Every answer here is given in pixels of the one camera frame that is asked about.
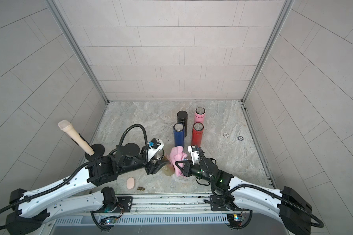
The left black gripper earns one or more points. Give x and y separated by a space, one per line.
152 167

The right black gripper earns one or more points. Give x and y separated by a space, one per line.
187 172

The gold thermos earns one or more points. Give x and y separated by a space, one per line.
166 166

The pink cloth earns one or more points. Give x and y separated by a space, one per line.
177 154

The red thermos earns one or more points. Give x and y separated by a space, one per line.
197 134

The blue thermos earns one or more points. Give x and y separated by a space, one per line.
179 134

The black thermos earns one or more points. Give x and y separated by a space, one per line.
182 118

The pink thermos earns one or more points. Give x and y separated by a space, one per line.
200 113

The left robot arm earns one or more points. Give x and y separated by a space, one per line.
31 209

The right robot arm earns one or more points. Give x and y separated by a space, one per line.
285 206

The pink oval soap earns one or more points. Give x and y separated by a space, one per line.
130 183

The left circuit board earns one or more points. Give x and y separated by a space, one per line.
111 220

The circuit board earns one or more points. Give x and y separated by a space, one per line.
111 220
235 220

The right circuit board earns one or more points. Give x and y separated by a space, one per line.
235 220

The beige microphone-shaped holder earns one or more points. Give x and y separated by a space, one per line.
91 152

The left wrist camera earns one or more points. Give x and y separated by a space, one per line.
155 149

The aluminium front rail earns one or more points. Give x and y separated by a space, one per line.
165 203

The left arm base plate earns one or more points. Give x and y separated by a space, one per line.
117 205

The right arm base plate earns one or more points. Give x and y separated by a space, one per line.
217 203

